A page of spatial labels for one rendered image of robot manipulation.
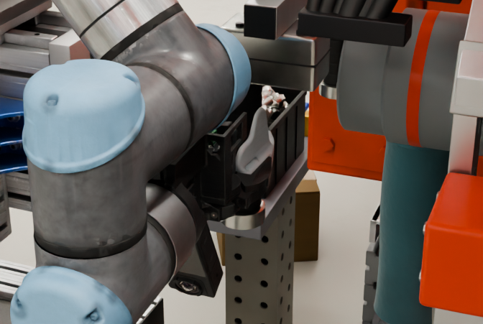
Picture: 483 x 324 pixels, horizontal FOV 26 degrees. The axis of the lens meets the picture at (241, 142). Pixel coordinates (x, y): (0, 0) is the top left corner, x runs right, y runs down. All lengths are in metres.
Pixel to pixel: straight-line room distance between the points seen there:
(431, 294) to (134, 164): 0.24
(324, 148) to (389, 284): 0.34
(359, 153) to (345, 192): 1.10
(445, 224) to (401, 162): 0.48
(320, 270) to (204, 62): 1.62
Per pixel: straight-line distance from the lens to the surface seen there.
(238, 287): 1.93
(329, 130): 1.57
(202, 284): 0.90
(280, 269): 1.91
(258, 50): 0.91
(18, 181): 1.55
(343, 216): 2.56
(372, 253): 1.78
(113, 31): 0.75
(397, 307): 1.32
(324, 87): 1.29
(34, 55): 1.45
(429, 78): 1.02
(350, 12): 0.86
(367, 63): 1.04
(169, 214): 0.76
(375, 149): 1.57
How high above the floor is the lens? 1.25
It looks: 25 degrees down
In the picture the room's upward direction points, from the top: straight up
